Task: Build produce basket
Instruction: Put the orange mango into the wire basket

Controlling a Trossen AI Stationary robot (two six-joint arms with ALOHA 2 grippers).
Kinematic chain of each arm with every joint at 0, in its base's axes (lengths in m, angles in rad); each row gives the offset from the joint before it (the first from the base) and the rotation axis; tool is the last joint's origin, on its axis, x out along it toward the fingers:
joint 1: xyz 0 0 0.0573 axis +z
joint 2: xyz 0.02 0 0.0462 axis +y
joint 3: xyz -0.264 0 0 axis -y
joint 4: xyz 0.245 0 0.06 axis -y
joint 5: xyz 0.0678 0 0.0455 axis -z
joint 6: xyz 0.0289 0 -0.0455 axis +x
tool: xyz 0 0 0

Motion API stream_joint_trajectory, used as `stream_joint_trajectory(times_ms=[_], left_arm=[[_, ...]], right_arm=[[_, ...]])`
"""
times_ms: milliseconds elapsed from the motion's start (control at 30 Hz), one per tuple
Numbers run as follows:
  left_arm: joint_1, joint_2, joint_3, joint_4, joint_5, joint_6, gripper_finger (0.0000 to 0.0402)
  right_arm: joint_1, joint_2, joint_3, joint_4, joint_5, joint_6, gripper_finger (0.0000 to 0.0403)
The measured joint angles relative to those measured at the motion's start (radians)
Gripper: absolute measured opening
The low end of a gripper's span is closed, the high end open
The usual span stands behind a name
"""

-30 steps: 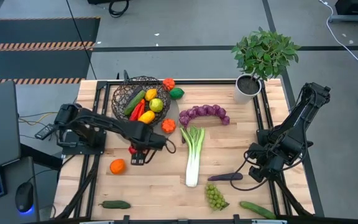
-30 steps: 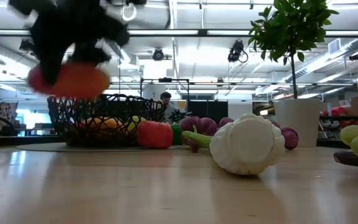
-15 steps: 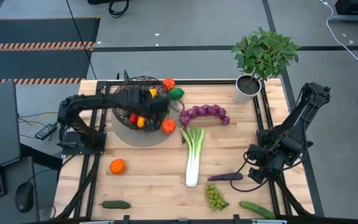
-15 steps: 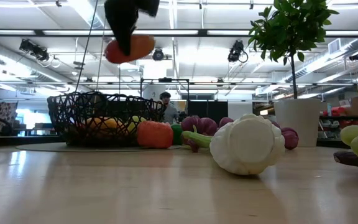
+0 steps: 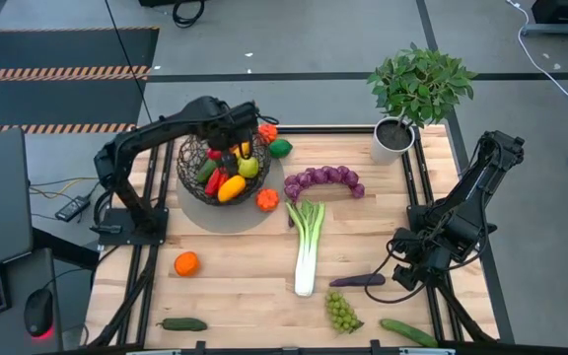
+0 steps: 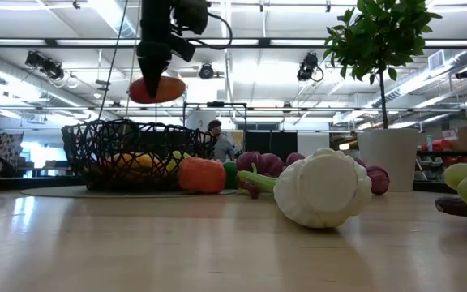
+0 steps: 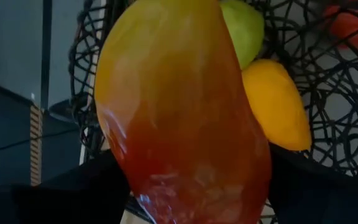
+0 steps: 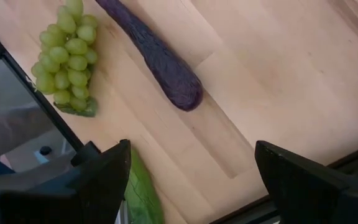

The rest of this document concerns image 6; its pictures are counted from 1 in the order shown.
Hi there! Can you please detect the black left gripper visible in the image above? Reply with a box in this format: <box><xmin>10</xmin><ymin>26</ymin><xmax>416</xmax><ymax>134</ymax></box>
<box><xmin>136</xmin><ymin>0</ymin><xmax>197</xmax><ymax>98</ymax></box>

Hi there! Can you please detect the red yellow toy mango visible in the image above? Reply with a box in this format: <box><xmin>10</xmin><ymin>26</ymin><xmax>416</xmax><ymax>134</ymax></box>
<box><xmin>128</xmin><ymin>75</ymin><xmax>187</xmax><ymax>105</ymax></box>

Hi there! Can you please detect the yellow toy fruit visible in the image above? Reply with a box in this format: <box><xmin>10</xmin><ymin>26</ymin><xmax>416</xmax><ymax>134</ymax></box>
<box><xmin>110</xmin><ymin>152</ymin><xmax>162</xmax><ymax>172</ymax></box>

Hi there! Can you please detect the black wire basket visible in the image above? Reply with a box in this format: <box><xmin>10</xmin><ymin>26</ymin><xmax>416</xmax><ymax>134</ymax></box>
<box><xmin>61</xmin><ymin>118</ymin><xmax>218</xmax><ymax>192</ymax></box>

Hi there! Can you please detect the orange toy bell pepper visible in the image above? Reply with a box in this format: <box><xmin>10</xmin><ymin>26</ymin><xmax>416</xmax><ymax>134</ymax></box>
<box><xmin>178</xmin><ymin>157</ymin><xmax>227</xmax><ymax>195</ymax></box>

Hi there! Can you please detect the green toy bell pepper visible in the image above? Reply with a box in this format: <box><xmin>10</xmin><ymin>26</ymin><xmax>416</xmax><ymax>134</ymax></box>
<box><xmin>221</xmin><ymin>161</ymin><xmax>239</xmax><ymax>191</ymax></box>

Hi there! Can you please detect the purple toy grape bunch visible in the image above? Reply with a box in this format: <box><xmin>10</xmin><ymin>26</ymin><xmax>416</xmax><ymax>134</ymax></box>
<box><xmin>235</xmin><ymin>151</ymin><xmax>391</xmax><ymax>200</ymax></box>

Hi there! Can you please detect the person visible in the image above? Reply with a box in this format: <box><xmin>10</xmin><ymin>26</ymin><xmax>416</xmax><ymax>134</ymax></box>
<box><xmin>207</xmin><ymin>118</ymin><xmax>236</xmax><ymax>163</ymax></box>

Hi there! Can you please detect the black partition panel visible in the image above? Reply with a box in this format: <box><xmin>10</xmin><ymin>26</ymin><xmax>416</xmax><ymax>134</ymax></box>
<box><xmin>244</xmin><ymin>130</ymin><xmax>298</xmax><ymax>158</ymax></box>

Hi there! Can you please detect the grey round mat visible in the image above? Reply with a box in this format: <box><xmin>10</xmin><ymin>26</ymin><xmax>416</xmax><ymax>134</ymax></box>
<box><xmin>19</xmin><ymin>185</ymin><xmax>238</xmax><ymax>200</ymax></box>

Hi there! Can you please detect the patterned fabric panel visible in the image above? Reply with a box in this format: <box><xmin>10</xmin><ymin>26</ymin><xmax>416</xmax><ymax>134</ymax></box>
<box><xmin>0</xmin><ymin>132</ymin><xmax>24</xmax><ymax>174</ymax></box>

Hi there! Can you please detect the green potted tree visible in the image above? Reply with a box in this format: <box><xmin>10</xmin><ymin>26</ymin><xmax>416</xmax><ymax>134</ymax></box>
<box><xmin>323</xmin><ymin>0</ymin><xmax>443</xmax><ymax>130</ymax></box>

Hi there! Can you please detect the white cup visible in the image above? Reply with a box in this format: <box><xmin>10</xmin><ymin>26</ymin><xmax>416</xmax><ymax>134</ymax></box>
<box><xmin>357</xmin><ymin>128</ymin><xmax>420</xmax><ymax>192</ymax></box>

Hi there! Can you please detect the shelf with red bins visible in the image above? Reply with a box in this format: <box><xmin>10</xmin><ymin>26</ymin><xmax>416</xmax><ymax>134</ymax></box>
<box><xmin>415</xmin><ymin>137</ymin><xmax>467</xmax><ymax>183</ymax></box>

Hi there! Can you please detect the black hanging cable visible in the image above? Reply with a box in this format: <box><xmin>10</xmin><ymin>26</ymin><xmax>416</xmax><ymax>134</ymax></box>
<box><xmin>97</xmin><ymin>0</ymin><xmax>130</xmax><ymax>118</ymax></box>

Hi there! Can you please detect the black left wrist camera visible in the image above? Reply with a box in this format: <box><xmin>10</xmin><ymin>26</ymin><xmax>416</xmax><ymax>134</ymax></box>
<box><xmin>171</xmin><ymin>0</ymin><xmax>210</xmax><ymax>36</ymax></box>

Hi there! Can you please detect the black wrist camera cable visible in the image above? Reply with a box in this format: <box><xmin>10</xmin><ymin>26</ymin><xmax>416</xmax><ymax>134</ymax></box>
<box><xmin>195</xmin><ymin>11</ymin><xmax>234</xmax><ymax>51</ymax></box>

